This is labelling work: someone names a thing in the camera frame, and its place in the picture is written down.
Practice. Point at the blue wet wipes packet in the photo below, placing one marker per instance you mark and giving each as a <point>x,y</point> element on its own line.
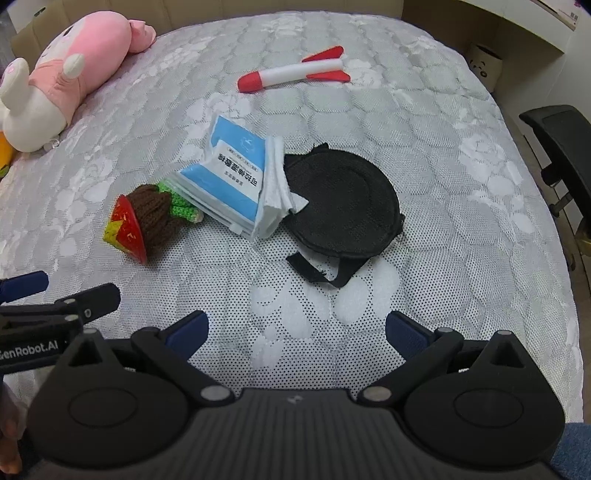
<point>226,175</point>

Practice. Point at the pink rabbit plush toy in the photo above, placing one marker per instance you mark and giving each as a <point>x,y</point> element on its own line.
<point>87,60</point>

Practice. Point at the black round container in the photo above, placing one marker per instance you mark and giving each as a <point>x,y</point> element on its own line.
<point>346,203</point>

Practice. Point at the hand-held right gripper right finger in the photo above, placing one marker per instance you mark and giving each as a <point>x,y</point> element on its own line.
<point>406,334</point>

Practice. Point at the black office chair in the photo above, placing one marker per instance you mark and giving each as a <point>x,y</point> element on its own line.
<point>561,138</point>

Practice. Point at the white panda waste bin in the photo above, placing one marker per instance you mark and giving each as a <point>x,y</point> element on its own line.
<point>485,67</point>

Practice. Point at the yellow plush toy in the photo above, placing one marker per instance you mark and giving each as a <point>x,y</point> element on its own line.
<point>4,157</point>

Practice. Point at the white wet wipe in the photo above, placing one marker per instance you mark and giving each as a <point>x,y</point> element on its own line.
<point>274,189</point>

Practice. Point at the person's left hand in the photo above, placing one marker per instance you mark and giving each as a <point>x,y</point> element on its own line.
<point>9,438</point>

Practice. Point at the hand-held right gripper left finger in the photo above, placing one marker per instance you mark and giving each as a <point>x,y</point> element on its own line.
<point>187,334</point>

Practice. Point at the blue cloth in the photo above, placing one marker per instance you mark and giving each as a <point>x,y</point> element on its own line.
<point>577,452</point>

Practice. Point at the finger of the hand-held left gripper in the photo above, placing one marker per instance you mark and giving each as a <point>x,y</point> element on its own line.
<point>97,299</point>
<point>27,284</point>

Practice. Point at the white quilted mattress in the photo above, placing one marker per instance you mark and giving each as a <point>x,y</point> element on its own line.
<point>415,194</point>

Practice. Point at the knitted flower pot toy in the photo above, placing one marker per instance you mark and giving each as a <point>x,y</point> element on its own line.
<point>152,212</point>

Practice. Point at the beige headboard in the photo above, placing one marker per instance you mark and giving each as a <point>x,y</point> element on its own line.
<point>37,27</point>

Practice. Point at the white pink box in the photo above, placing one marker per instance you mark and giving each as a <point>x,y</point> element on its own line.
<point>561,14</point>

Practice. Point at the white desk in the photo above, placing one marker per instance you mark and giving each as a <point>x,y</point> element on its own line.
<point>554,37</point>

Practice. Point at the red white rocket plush toy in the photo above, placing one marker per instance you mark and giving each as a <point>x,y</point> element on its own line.
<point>291,71</point>

